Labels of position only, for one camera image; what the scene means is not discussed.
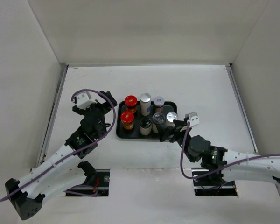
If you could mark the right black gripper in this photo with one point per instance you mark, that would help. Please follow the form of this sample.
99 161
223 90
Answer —
164 131

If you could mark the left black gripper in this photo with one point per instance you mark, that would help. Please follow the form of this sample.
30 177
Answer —
106 106

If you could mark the clear top pepper grinder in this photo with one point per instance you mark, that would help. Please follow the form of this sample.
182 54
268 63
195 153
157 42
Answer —
158 119

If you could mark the blue label silver lid shaker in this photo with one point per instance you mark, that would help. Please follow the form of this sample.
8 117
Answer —
170 117

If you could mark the black lid spice jar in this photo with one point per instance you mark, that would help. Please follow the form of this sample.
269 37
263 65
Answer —
145 126

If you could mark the red lid sauce jar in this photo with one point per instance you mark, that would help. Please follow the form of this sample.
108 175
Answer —
131 103
127 120

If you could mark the jar with pink label lid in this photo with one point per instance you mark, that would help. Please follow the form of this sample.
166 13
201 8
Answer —
158 104

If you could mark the white shaker silver lid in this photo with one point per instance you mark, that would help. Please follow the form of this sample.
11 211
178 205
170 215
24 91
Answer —
145 104

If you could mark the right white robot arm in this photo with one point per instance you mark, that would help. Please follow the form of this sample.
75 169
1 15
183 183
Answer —
222 165

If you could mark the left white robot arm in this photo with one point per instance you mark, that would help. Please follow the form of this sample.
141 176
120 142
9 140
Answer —
66 168

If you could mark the black plastic tray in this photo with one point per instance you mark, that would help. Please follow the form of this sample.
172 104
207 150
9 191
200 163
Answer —
135 133

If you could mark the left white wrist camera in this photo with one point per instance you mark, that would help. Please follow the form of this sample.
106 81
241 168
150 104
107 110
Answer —
83 100

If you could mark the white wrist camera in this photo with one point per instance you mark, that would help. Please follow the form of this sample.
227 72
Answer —
83 100
192 119

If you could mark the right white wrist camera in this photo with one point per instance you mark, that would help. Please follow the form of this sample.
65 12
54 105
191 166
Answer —
192 119

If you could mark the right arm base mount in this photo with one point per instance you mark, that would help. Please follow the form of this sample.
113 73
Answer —
213 185

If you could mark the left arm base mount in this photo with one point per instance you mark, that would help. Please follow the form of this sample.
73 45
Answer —
96 183

